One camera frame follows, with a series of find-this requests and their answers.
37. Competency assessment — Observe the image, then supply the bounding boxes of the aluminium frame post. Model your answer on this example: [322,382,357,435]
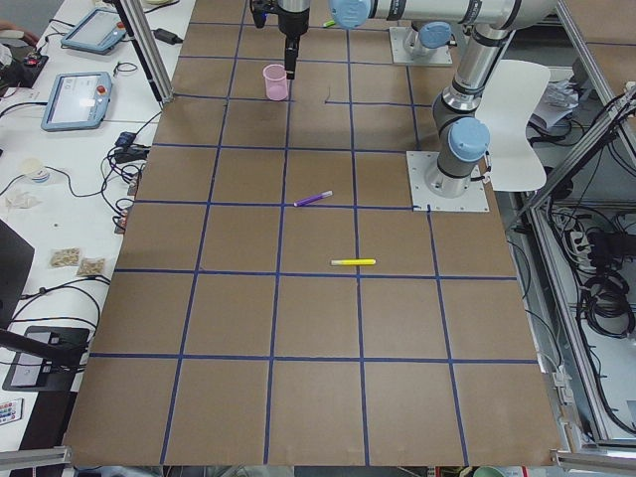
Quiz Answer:
[113,0,173,104]

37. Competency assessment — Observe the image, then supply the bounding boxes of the teach pendant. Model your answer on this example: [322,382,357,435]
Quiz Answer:
[61,8,126,55]
[41,72,112,132]

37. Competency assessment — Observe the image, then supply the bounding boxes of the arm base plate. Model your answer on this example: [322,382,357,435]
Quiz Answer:
[406,151,489,213]
[389,22,452,67]

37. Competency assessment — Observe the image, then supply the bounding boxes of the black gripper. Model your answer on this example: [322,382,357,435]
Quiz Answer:
[276,0,310,80]

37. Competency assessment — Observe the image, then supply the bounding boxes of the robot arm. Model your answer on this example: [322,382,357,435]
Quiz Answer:
[329,1,556,199]
[250,1,451,80]

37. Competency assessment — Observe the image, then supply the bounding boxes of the black power adapter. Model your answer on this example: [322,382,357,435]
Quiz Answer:
[153,28,183,45]

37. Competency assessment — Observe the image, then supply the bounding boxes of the yellow pen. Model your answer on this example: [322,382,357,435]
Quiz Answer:
[330,258,377,266]

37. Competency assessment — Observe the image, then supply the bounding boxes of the near teach pendant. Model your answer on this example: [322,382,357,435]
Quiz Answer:
[41,72,112,132]

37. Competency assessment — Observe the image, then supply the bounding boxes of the far teach pendant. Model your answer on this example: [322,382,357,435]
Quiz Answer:
[61,8,126,55]

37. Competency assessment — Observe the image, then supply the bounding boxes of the purple pen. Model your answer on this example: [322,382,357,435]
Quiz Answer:
[293,190,333,207]

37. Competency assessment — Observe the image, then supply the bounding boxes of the white chair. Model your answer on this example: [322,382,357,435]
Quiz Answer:
[475,60,551,192]

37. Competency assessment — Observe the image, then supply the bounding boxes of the pink mesh cup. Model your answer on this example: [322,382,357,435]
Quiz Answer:
[262,64,288,101]

